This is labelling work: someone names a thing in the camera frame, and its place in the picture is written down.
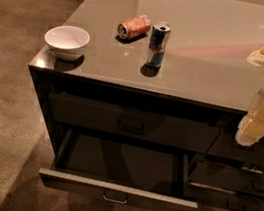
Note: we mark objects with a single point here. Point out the bottom right drawer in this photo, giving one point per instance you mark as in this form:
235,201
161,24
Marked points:
219,199

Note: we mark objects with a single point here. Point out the white ceramic bowl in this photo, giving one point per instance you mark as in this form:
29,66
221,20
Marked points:
67,42

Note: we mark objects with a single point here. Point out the dark cabinet with drawers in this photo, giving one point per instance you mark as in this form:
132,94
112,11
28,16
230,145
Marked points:
204,76

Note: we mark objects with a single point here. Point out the orange soda can lying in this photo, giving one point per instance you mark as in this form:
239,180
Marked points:
133,27

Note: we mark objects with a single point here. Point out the closed top left drawer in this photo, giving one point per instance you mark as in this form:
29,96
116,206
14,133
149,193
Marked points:
144,125

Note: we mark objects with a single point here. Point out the open middle drawer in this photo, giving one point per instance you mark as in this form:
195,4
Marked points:
121,174

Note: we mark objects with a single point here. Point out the top right drawer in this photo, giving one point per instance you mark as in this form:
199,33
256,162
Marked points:
226,146

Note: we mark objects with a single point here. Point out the middle right drawer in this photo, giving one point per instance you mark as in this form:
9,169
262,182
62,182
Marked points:
228,178

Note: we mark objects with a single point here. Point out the blue silver energy drink can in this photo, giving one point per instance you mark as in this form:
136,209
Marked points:
160,33

